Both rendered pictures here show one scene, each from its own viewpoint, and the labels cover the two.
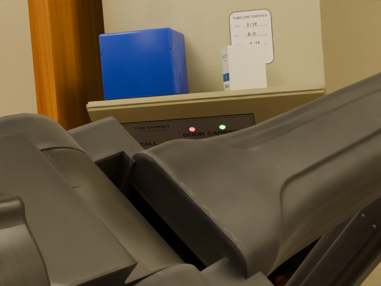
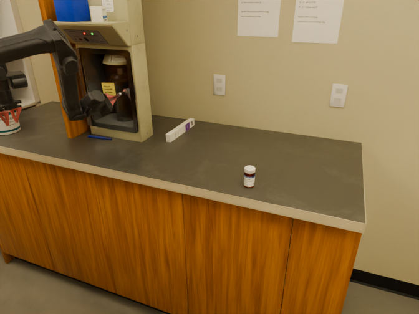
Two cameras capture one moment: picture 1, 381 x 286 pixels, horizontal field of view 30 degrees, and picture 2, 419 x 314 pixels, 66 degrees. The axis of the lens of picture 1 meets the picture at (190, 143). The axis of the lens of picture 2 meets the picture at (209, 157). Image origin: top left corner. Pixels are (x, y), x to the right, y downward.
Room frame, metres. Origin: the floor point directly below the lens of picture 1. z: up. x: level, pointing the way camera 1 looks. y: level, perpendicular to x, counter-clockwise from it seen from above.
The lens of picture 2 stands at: (-0.39, -0.83, 1.60)
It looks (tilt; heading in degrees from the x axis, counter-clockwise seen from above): 26 degrees down; 11
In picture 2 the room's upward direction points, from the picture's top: straight up
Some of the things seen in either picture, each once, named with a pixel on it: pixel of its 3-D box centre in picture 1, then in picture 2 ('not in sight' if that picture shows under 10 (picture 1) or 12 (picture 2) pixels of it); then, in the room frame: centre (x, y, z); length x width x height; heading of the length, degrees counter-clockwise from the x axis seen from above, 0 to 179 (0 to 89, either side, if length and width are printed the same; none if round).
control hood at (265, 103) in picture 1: (211, 128); (91, 33); (0.99, -0.03, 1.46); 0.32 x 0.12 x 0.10; 79
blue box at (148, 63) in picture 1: (145, 66); (72, 9); (1.01, 0.05, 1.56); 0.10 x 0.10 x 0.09; 79
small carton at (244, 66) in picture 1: (243, 67); (98, 14); (0.98, -0.08, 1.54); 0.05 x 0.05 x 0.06; 7
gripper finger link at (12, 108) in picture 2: not in sight; (11, 113); (0.79, 0.31, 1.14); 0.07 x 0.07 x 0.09; 79
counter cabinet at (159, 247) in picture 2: not in sight; (158, 214); (1.08, -0.22, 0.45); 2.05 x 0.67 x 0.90; 79
